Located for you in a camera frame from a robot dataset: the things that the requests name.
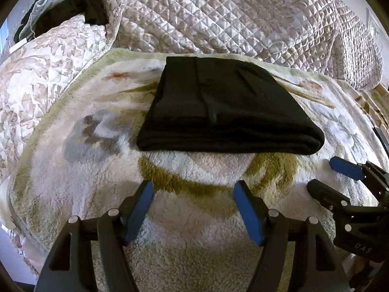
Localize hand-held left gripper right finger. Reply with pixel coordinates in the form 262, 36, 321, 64
233, 180, 350, 292

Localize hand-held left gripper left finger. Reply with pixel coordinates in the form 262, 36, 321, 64
33, 180, 155, 292

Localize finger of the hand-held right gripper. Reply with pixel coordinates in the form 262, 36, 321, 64
329, 156, 389, 202
307, 179, 359, 219

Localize black pants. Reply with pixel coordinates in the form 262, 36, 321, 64
136, 56, 326, 155

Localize cream floral fleece blanket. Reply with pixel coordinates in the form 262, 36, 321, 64
6, 47, 389, 292

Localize floral quilted pillow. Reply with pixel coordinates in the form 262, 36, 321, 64
0, 15, 122, 186

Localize quilted satin bedspread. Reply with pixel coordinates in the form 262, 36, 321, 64
100, 0, 384, 92

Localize black garment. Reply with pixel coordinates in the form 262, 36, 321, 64
14, 0, 110, 46

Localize grey-green sheer cloth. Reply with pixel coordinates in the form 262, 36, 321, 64
21, 0, 80, 35

